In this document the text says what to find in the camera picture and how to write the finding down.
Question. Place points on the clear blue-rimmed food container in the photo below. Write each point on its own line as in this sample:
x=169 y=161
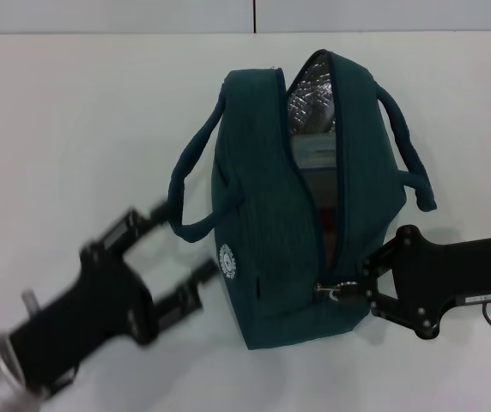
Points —
x=316 y=150

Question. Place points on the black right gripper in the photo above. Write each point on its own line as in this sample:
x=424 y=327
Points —
x=451 y=270

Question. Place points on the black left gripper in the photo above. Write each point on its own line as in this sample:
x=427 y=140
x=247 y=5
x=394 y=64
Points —
x=99 y=309

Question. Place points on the dark teal lunch bag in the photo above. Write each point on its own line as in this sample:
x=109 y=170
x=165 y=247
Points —
x=254 y=193

